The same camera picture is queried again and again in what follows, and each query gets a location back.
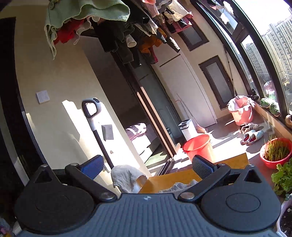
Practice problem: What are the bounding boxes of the grey black striped sweater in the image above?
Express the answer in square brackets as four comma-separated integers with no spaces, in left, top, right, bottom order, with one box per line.
[158,179,198,199]

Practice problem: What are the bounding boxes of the hanging clothes on rack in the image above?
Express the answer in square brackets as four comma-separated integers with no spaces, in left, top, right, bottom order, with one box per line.
[44,1,193,68]

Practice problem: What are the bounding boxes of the red plastic bucket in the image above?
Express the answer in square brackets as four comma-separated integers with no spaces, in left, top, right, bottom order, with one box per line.
[182,134,215,163]

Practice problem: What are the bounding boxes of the white quilted towel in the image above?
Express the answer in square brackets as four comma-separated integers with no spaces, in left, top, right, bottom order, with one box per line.
[111,165,147,194]

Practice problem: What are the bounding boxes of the slipper with red lining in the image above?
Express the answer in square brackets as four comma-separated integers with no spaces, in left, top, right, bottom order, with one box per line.
[241,129,256,145]

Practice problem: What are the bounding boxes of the white trash bin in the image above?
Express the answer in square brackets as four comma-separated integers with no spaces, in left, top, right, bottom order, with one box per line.
[178,119,198,141]

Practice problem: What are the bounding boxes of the grey slippers pair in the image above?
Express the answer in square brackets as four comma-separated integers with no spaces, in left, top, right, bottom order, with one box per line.
[239,123,260,134]

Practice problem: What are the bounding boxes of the red pot with grass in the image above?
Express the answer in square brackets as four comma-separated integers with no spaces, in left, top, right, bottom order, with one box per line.
[259,138,291,169]

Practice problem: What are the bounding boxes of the leafy green plant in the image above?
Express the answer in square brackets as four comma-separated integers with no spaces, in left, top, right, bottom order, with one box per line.
[271,159,292,197]

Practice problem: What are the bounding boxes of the pink bucket with cloth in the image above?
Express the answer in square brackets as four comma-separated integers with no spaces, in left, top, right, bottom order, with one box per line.
[227,95,255,126]

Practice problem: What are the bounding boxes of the mop pole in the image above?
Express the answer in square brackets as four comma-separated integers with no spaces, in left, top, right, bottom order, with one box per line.
[223,45,237,97]

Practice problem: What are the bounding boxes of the green potted plant far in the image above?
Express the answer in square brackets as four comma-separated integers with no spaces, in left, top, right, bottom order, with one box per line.
[260,98,272,109]

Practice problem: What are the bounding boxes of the green potted plant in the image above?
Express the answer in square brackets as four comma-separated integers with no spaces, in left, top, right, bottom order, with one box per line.
[260,98,272,109]
[269,102,281,117]

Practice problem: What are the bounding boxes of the green potted plant near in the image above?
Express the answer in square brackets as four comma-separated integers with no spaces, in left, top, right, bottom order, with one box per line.
[269,102,281,117]

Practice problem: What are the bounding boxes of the white flower pot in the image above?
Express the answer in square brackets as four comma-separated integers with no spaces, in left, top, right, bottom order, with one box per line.
[276,199,291,237]

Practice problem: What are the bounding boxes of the beige shoe on sill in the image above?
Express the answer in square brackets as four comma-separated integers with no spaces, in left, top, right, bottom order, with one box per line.
[285,114,292,128]

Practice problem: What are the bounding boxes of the white vacuum cleaner handle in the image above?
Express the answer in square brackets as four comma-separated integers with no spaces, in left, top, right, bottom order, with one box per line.
[81,98,114,169]

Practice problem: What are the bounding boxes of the wall light switch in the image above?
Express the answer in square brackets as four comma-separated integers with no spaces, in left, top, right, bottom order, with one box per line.
[36,90,50,104]

